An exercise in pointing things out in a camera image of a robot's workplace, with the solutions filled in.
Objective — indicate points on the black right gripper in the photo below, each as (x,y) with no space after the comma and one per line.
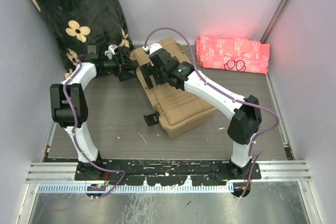
(146,73)

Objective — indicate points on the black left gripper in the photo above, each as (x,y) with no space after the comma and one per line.
(121,73)

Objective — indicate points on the tan plastic tool case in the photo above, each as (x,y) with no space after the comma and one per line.
(176,111)

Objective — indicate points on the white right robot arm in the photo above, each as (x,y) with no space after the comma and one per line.
(243,113)

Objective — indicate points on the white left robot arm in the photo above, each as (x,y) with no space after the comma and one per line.
(68,103)

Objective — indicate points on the black floral plush blanket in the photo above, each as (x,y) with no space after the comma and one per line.
(76,24)

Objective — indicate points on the pink printed cloth bag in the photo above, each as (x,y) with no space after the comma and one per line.
(233,54)

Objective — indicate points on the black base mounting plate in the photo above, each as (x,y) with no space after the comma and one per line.
(171,172)

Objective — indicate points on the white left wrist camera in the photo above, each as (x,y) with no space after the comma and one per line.
(110,52)

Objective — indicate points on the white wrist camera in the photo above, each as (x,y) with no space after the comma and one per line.
(110,52)
(151,48)

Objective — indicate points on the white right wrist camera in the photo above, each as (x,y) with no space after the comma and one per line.
(151,48)

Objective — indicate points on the white slotted cable duct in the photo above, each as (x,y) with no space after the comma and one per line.
(126,189)

